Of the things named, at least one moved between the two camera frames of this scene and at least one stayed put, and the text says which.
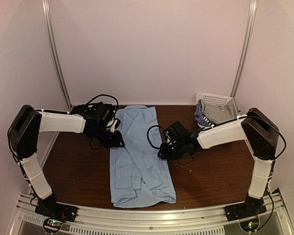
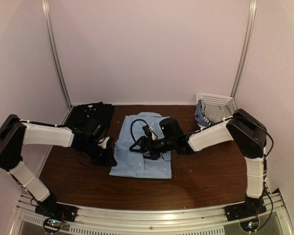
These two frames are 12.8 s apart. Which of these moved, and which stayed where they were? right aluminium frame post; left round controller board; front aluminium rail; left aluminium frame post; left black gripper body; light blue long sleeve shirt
Moved: left black gripper body; light blue long sleeve shirt
Stayed: left aluminium frame post; right aluminium frame post; front aluminium rail; left round controller board
